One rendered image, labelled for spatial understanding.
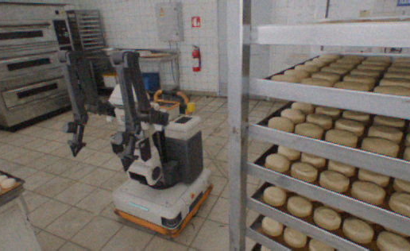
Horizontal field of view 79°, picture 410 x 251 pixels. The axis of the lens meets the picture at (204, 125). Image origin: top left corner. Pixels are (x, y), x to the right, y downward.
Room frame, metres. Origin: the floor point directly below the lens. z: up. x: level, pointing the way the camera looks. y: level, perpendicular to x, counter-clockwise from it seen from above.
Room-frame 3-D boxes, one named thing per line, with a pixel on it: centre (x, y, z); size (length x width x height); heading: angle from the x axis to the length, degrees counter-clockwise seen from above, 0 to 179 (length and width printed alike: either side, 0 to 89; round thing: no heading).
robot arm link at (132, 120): (1.30, 0.40, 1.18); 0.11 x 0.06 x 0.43; 62
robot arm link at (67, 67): (1.50, 0.78, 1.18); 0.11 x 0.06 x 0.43; 62
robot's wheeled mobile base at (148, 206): (1.81, 0.38, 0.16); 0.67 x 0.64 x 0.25; 152
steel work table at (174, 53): (5.48, 1.48, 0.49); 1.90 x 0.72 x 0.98; 65
